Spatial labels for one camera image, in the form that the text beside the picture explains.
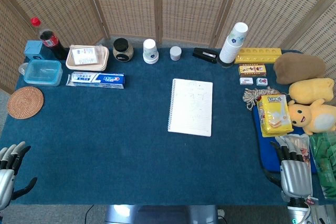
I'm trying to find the round woven rattan coaster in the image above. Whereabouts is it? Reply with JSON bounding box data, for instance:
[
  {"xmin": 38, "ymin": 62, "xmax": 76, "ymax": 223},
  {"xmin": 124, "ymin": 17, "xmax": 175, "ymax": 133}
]
[{"xmin": 7, "ymin": 86, "xmax": 45, "ymax": 119}]

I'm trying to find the brown plush toy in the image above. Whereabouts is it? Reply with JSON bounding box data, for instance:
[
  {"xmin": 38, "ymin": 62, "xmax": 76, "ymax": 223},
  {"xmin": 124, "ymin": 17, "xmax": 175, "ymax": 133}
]
[{"xmin": 273, "ymin": 52, "xmax": 327, "ymax": 85}]

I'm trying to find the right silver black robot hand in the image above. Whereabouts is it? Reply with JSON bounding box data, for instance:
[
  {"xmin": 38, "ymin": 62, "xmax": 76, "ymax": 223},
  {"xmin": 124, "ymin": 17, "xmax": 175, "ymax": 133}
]
[{"xmin": 264, "ymin": 137, "xmax": 313, "ymax": 204}]

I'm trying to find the black floor cable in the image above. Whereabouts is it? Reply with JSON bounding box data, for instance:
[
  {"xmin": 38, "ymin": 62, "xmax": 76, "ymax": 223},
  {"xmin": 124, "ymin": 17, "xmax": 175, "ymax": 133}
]
[{"xmin": 85, "ymin": 204, "xmax": 95, "ymax": 224}]

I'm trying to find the beige lunch box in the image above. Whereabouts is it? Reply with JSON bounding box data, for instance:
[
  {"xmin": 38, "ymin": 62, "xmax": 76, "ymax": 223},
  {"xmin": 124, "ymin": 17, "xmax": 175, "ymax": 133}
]
[{"xmin": 65, "ymin": 45, "xmax": 110, "ymax": 71}]

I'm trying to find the white paper packet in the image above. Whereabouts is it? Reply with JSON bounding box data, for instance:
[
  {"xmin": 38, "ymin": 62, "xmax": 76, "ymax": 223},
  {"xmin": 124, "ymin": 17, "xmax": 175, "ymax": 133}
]
[{"xmin": 71, "ymin": 47, "xmax": 97, "ymax": 66}]

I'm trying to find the blue mat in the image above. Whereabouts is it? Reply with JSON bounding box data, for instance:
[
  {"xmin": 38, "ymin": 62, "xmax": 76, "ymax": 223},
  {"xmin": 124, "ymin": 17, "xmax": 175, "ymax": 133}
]
[{"xmin": 253, "ymin": 103, "xmax": 318, "ymax": 174}]

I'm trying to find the plain yellow plush toy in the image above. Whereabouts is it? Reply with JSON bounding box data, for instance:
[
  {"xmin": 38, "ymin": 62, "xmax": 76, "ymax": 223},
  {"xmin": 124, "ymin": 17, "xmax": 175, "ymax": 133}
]
[{"xmin": 288, "ymin": 77, "xmax": 335, "ymax": 104}]

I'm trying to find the blue white toothpaste box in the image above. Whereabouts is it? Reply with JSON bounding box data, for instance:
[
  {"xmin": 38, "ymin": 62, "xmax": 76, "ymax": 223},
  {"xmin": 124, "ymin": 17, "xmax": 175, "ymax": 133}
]
[{"xmin": 66, "ymin": 71, "xmax": 127, "ymax": 90}]

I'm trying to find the clear container blue lid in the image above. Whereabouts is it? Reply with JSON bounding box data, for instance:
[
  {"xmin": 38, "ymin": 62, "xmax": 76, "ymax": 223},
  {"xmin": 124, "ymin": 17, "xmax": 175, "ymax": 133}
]
[{"xmin": 23, "ymin": 59, "xmax": 63, "ymax": 87}]

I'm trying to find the beige rope bundle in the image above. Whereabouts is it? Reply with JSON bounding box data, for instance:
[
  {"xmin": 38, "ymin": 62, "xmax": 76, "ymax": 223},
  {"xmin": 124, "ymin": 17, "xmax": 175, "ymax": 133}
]
[{"xmin": 242, "ymin": 88, "xmax": 281, "ymax": 111}]

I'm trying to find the yellow block with holes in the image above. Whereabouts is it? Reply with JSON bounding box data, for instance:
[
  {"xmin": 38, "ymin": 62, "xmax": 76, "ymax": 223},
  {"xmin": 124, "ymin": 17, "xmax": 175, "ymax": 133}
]
[{"xmin": 234, "ymin": 47, "xmax": 282, "ymax": 64}]

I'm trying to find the woven folding screen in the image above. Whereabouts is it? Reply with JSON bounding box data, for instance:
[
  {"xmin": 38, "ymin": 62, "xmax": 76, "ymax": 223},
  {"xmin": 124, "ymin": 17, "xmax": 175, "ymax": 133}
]
[{"xmin": 0, "ymin": 0, "xmax": 336, "ymax": 95}]

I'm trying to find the small light blue box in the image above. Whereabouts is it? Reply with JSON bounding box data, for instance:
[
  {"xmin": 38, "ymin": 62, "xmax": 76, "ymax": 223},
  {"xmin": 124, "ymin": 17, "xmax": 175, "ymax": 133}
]
[{"xmin": 24, "ymin": 40, "xmax": 44, "ymax": 60}]

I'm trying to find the white spiral notebook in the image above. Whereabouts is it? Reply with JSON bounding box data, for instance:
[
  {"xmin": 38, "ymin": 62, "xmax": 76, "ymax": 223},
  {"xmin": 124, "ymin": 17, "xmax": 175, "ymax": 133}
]
[{"xmin": 167, "ymin": 78, "xmax": 214, "ymax": 137}]

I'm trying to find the green packets bag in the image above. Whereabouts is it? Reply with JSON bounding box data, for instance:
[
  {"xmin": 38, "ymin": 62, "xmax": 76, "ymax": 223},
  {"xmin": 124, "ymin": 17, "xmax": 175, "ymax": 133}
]
[{"xmin": 309, "ymin": 132, "xmax": 336, "ymax": 200}]

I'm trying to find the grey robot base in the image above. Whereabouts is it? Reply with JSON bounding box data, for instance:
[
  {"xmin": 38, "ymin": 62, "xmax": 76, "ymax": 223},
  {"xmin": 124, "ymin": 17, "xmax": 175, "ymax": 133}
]
[{"xmin": 104, "ymin": 204, "xmax": 219, "ymax": 224}]

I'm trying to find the blue felt table cloth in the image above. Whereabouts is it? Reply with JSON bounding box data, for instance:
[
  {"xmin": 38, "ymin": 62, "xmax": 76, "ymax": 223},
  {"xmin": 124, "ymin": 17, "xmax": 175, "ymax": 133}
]
[{"xmin": 0, "ymin": 47, "xmax": 336, "ymax": 207}]

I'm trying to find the red yellow small box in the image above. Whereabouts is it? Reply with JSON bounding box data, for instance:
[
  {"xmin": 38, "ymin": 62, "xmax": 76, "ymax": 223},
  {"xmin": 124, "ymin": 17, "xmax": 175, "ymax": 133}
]
[{"xmin": 238, "ymin": 63, "xmax": 267, "ymax": 77}]

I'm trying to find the black stapler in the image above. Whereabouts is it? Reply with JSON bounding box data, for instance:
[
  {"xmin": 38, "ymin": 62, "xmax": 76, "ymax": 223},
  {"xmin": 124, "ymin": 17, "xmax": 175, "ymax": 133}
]
[{"xmin": 192, "ymin": 47, "xmax": 219, "ymax": 65}]

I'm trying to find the yellow biscuit package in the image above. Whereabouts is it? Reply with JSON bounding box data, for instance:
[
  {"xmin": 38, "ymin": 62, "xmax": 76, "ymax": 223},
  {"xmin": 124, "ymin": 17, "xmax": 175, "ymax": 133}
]
[{"xmin": 256, "ymin": 94, "xmax": 295, "ymax": 138}]

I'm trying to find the short paper cup stack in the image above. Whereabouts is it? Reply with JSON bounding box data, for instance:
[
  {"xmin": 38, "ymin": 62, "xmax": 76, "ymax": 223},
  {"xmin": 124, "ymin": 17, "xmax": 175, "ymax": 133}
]
[{"xmin": 142, "ymin": 38, "xmax": 160, "ymax": 65}]

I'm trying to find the cola bottle red cap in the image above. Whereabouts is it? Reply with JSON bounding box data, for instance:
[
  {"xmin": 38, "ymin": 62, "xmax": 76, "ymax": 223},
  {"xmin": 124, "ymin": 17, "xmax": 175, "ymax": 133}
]
[{"xmin": 30, "ymin": 17, "xmax": 69, "ymax": 61}]

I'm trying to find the yellow plush toy with face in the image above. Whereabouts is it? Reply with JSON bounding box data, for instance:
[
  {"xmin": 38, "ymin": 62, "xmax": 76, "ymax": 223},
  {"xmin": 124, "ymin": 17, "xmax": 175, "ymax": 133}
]
[{"xmin": 287, "ymin": 98, "xmax": 336, "ymax": 136}]

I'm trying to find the bamboo skewer package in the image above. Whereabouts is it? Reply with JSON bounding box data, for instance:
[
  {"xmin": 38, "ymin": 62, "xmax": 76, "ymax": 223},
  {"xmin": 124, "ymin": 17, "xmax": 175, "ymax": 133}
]
[{"xmin": 275, "ymin": 133, "xmax": 312, "ymax": 175}]

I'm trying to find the dark jar black lid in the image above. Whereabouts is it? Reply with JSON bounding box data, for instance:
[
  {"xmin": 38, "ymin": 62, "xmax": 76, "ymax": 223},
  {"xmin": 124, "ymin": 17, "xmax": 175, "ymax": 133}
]
[{"xmin": 112, "ymin": 38, "xmax": 134, "ymax": 63}]

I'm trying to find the small white jar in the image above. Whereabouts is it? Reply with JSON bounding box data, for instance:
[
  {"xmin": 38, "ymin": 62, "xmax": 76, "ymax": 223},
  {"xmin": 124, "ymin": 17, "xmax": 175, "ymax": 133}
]
[{"xmin": 169, "ymin": 46, "xmax": 182, "ymax": 61}]

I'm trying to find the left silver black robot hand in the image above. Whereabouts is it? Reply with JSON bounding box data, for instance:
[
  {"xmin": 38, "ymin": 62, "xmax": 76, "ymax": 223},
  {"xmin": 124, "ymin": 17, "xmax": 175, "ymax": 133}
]
[{"xmin": 0, "ymin": 141, "xmax": 38, "ymax": 210}]

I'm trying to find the tall paper cup stack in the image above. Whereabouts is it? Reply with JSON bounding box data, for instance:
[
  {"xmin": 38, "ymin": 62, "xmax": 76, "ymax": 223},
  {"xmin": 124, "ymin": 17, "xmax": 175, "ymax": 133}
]
[{"xmin": 219, "ymin": 22, "xmax": 249, "ymax": 67}]

